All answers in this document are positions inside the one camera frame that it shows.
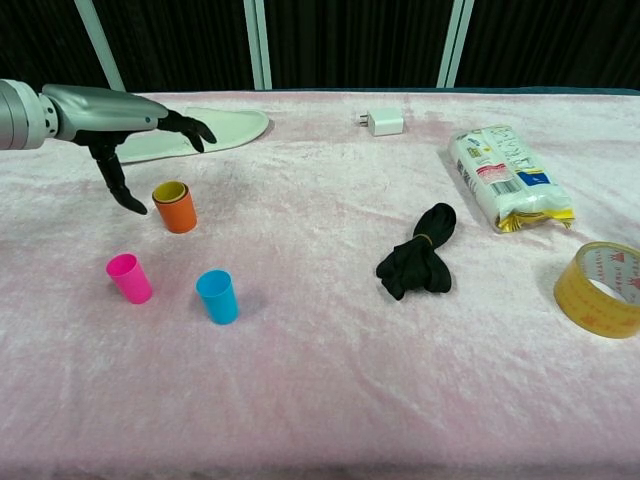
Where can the teal table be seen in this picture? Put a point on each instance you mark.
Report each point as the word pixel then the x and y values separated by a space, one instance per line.
pixel 450 90

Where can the pink velvet table cloth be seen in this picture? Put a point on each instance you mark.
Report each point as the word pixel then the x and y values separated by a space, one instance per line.
pixel 320 350

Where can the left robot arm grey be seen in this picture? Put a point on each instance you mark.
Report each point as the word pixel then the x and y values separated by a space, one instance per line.
pixel 20 117

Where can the orange plastic cup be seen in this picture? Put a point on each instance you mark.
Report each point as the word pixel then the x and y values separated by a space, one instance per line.
pixel 177 217

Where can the white usb wall charger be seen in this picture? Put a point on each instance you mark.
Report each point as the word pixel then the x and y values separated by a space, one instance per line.
pixel 385 121

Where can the pink plastic cup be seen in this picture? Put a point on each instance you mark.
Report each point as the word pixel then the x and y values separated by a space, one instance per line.
pixel 131 282

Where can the white snack packet yellow end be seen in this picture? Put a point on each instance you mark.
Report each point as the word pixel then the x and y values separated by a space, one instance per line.
pixel 510 180

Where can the yellow plastic cup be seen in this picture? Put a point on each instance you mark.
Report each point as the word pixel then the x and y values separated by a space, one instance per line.
pixel 170 192

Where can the black pleated curtain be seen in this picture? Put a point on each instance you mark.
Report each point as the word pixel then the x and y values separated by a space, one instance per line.
pixel 350 45

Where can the yellow packing tape roll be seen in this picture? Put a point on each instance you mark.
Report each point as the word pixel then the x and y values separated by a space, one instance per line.
pixel 585 305

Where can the black rolled cloth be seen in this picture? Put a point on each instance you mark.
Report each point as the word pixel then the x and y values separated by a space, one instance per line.
pixel 415 265

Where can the white disposable slipper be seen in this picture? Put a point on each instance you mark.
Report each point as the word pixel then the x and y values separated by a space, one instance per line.
pixel 235 127

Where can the white metal frame post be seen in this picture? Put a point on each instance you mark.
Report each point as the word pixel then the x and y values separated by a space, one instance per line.
pixel 454 45
pixel 102 50
pixel 259 45

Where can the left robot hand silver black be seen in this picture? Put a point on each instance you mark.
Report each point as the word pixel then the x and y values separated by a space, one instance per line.
pixel 100 112

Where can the cyan plastic cup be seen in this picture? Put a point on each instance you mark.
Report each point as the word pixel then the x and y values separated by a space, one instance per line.
pixel 220 302

